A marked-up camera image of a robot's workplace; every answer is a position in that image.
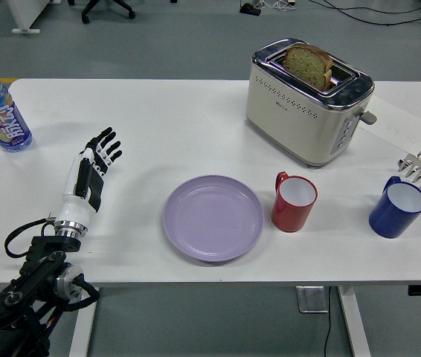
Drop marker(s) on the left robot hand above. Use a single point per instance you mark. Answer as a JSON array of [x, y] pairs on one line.
[[73, 208]]

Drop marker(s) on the blue-labelled drink bottle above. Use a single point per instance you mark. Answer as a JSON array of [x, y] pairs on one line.
[[6, 119]]

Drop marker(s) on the black office chair base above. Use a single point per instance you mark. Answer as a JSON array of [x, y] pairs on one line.
[[100, 5]]

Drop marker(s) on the white paper sheet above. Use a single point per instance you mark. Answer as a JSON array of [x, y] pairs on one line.
[[400, 122]]

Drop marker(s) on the white table leg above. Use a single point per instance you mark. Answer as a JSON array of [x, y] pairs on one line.
[[82, 331], [352, 320]]

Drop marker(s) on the red mug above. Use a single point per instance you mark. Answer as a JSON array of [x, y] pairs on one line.
[[288, 213]]

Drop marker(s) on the silver under-table bracket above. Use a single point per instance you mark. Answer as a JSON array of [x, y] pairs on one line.
[[311, 299]]

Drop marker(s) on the small pale bread slice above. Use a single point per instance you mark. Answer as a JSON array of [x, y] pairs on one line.
[[328, 79]]

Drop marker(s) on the large brown bread slice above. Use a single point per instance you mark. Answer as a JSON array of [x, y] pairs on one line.
[[303, 66]]

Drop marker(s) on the purple plate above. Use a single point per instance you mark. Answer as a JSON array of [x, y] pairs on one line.
[[214, 219]]

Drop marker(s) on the white desk leg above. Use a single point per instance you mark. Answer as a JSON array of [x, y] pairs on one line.
[[24, 16]]

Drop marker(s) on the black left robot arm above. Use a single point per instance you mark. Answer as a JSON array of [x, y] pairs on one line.
[[28, 282]]

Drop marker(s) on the blue mug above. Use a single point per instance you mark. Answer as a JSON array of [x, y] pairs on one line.
[[389, 219]]

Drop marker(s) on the black floor device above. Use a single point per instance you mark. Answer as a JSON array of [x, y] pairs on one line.
[[249, 9]]

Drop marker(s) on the cream and chrome toaster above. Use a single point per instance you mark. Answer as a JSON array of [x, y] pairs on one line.
[[299, 122]]

